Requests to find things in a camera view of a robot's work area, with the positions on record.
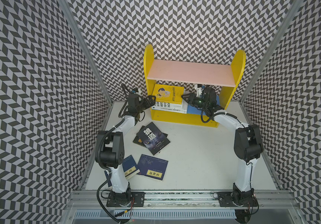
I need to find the aluminium corner post left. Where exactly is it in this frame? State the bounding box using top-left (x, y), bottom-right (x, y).
top-left (58, 0), bottom-right (113, 104)

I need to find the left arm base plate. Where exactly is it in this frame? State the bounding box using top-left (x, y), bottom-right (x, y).
top-left (106, 191), bottom-right (145, 208)

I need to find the yellow illustrated book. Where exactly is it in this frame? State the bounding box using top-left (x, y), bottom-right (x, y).
top-left (152, 84), bottom-right (184, 105)

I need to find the yellow pink blue bookshelf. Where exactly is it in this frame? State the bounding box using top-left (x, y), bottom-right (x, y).
top-left (143, 44), bottom-right (248, 130)

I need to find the aluminium corner post right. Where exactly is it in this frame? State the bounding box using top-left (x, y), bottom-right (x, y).
top-left (239, 1), bottom-right (304, 105)

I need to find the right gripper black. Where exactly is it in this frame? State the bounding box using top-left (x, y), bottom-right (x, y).
top-left (181, 92), bottom-right (209, 108)

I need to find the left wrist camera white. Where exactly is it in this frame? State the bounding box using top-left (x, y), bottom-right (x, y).
top-left (131, 88), bottom-right (141, 96)

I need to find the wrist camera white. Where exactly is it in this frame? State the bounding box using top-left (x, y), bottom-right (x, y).
top-left (195, 84), bottom-right (205, 98)
top-left (131, 88), bottom-right (141, 96)

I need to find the white thin book small text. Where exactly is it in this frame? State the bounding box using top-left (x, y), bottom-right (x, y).
top-left (152, 106), bottom-right (187, 114)

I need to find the white book black bold text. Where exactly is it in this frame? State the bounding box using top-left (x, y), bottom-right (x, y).
top-left (152, 101), bottom-right (183, 109)

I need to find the navy book yellow label tilted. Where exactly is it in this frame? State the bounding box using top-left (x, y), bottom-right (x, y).
top-left (122, 155), bottom-right (140, 180)

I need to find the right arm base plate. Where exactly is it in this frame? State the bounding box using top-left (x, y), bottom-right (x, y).
top-left (216, 190), bottom-right (259, 208)

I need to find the navy book yellow label flat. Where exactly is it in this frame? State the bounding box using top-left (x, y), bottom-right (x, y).
top-left (138, 154), bottom-right (168, 181)

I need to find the aluminium corner post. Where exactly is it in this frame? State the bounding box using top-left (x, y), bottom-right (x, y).
top-left (58, 0), bottom-right (113, 104)
top-left (239, 1), bottom-right (304, 105)

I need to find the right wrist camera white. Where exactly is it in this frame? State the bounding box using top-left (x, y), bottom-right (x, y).
top-left (195, 84), bottom-right (205, 98)

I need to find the aluminium front rail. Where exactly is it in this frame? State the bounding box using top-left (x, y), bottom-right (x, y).
top-left (65, 189), bottom-right (301, 211)

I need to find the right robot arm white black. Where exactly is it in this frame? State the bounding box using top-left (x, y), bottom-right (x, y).
top-left (182, 86), bottom-right (264, 206)

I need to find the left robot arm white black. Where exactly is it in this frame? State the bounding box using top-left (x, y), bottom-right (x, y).
top-left (95, 93), bottom-right (156, 203)

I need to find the black book white character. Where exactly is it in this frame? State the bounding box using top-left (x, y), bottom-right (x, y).
top-left (137, 122), bottom-right (170, 155)

